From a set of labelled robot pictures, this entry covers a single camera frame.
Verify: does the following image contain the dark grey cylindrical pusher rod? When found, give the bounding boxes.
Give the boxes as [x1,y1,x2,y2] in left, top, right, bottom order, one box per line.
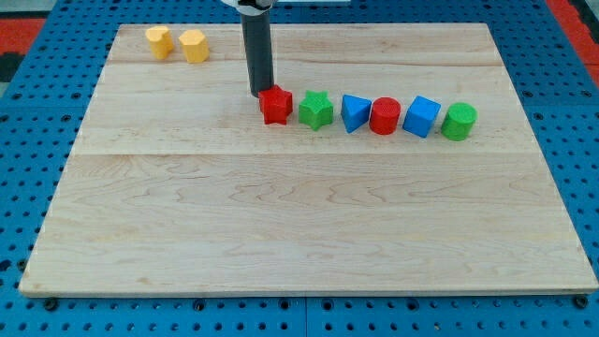
[241,11,274,97]

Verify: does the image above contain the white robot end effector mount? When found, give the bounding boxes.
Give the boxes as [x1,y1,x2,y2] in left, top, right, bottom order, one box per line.
[222,0,277,16]

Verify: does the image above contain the yellow hexagon block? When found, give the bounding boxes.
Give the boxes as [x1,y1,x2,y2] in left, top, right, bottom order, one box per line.
[179,29,210,64]

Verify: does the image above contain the red star block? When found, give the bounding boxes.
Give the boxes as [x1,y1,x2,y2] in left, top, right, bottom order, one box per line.
[258,85,293,125]

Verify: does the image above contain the green star block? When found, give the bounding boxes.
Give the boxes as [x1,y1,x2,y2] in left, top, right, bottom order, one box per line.
[299,90,333,131]

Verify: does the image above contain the yellow heart block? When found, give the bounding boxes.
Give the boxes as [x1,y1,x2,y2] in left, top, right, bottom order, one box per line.
[145,25,174,60]

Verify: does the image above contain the blue triangle block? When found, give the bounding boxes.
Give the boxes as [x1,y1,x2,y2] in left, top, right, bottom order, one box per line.
[341,94,373,134]

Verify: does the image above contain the red cylinder block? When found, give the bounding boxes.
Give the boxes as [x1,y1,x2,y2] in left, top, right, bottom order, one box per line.
[369,96,401,135]

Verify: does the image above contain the light wooden board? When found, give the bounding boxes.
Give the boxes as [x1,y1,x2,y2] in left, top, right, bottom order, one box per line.
[20,23,598,298]

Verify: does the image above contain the blue cube block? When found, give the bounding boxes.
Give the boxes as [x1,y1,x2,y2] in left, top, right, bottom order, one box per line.
[402,95,441,138]

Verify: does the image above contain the green cylinder block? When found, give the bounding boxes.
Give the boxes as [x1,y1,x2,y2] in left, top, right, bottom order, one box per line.
[441,102,478,141]

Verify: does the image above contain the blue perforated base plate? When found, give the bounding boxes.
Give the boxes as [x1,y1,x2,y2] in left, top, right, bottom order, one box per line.
[1,0,598,336]

